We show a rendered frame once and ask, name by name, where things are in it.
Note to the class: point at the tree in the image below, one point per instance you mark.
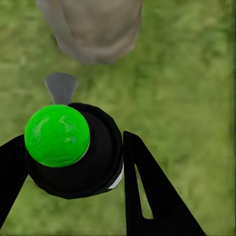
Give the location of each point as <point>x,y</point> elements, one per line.
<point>94,31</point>

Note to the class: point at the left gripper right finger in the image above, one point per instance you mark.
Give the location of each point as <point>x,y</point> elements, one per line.
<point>171,216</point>

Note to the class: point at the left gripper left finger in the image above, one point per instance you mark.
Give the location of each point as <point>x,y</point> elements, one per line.
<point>13,173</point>

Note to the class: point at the pesticide atomizer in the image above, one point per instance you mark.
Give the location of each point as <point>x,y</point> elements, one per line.
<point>73,150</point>

